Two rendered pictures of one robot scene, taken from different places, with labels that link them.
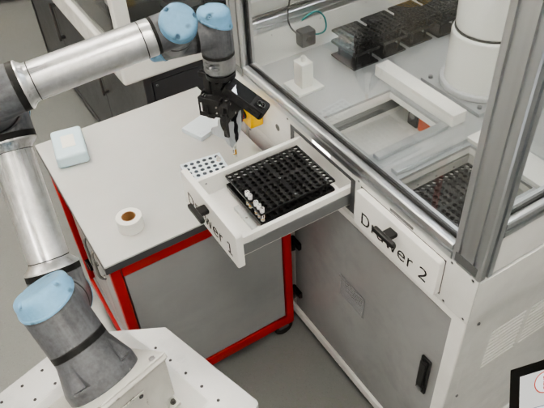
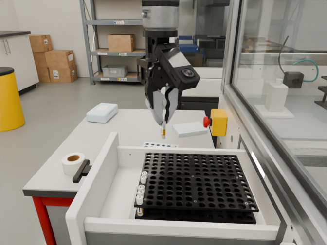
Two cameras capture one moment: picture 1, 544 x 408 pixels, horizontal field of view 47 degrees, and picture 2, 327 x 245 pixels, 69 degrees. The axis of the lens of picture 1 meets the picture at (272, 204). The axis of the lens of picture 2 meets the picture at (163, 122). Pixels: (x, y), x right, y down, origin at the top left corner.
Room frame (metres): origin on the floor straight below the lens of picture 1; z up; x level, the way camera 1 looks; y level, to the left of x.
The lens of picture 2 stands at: (0.83, -0.19, 1.22)
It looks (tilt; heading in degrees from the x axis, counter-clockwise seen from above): 25 degrees down; 33
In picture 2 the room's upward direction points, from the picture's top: straight up
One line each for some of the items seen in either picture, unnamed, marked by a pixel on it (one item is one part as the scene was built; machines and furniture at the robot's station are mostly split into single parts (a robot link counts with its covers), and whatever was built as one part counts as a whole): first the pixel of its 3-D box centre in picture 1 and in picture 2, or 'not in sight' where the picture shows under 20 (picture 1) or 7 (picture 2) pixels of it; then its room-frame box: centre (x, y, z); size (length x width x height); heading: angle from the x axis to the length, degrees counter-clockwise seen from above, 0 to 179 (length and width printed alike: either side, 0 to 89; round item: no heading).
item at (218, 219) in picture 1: (211, 216); (100, 183); (1.10, 0.15, 0.87); 0.29 x 0.02 x 0.11; 30
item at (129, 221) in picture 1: (129, 221); (74, 163); (1.20, 0.38, 0.78); 0.07 x 0.07 x 0.04
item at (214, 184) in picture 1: (282, 187); (196, 189); (1.21, -0.03, 0.86); 0.40 x 0.26 x 0.06; 120
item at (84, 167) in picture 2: (200, 211); (87, 170); (1.09, 0.17, 0.91); 0.07 x 0.04 x 0.01; 30
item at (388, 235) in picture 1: (388, 235); not in sight; (0.97, -0.26, 0.91); 0.07 x 0.04 x 0.01; 30
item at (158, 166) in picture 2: (280, 187); (191, 187); (1.20, -0.02, 0.87); 0.22 x 0.18 x 0.06; 120
